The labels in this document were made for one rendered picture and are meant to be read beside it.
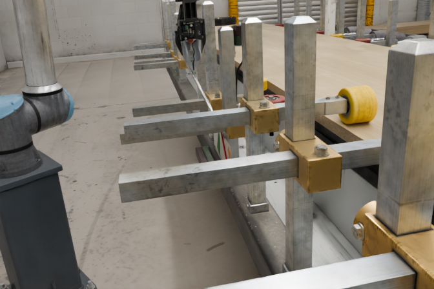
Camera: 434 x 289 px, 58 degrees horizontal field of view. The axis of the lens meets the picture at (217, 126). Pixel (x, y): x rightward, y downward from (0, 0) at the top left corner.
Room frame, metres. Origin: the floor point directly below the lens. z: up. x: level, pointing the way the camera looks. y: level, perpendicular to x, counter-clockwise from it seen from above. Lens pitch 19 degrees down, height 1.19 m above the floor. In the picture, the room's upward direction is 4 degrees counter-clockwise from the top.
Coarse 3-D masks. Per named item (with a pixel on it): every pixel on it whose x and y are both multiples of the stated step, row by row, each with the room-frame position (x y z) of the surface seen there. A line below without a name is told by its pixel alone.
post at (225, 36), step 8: (224, 32) 1.04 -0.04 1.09; (232, 32) 1.04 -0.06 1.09; (224, 40) 1.04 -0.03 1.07; (232, 40) 1.04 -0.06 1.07; (224, 48) 1.04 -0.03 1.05; (232, 48) 1.04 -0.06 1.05; (224, 56) 1.04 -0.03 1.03; (232, 56) 1.04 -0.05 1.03; (224, 64) 1.04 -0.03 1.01; (232, 64) 1.04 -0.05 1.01; (224, 72) 1.04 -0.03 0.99; (232, 72) 1.04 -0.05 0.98; (224, 80) 1.04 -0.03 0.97; (232, 80) 1.04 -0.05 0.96; (224, 88) 1.04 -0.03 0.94; (232, 88) 1.04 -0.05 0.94; (224, 96) 1.04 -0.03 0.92; (232, 96) 1.04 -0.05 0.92; (224, 104) 1.04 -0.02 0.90; (232, 104) 1.04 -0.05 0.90; (224, 136) 1.07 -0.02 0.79; (232, 144) 1.04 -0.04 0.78; (232, 152) 1.04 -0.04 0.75
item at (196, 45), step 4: (196, 40) 1.17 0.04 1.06; (200, 40) 1.18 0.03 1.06; (192, 44) 1.17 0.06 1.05; (196, 44) 1.17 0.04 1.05; (200, 44) 1.18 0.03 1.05; (196, 48) 1.17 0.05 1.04; (200, 48) 1.18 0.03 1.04; (196, 52) 1.17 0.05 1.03; (200, 52) 1.14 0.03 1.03; (196, 56) 1.17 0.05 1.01; (200, 56) 1.13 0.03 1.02; (196, 60) 1.17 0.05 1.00; (196, 64) 1.17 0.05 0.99
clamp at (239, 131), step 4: (228, 128) 0.97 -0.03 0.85; (232, 128) 0.97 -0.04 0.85; (236, 128) 0.97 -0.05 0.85; (240, 128) 0.97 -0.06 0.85; (244, 128) 0.97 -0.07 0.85; (228, 132) 0.97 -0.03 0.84; (232, 132) 0.97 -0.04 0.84; (236, 132) 0.97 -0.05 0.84; (240, 132) 0.97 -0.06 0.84; (244, 132) 0.97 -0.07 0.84; (228, 136) 0.98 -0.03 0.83; (232, 136) 0.97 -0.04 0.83; (236, 136) 0.97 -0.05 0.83; (240, 136) 0.97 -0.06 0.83; (244, 136) 0.97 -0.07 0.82
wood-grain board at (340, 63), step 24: (264, 24) 3.58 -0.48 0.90; (216, 48) 2.17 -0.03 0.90; (240, 48) 2.10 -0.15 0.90; (264, 48) 2.04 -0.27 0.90; (336, 48) 1.88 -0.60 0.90; (360, 48) 1.84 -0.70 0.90; (384, 48) 1.79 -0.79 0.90; (264, 72) 1.43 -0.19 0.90; (336, 72) 1.34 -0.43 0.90; (360, 72) 1.32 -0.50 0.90; (384, 72) 1.29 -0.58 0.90; (384, 96) 1.00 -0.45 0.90; (336, 120) 0.83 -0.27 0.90
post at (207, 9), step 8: (208, 8) 1.29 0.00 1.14; (208, 16) 1.29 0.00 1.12; (208, 24) 1.29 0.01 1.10; (208, 32) 1.29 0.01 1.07; (208, 40) 1.29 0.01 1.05; (208, 48) 1.29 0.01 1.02; (208, 56) 1.29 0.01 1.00; (216, 56) 1.29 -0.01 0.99; (208, 64) 1.29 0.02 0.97; (216, 64) 1.29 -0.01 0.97; (208, 72) 1.29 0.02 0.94; (216, 72) 1.29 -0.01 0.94; (208, 80) 1.29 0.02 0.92; (216, 80) 1.29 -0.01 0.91; (208, 88) 1.29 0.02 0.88; (216, 88) 1.29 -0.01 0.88
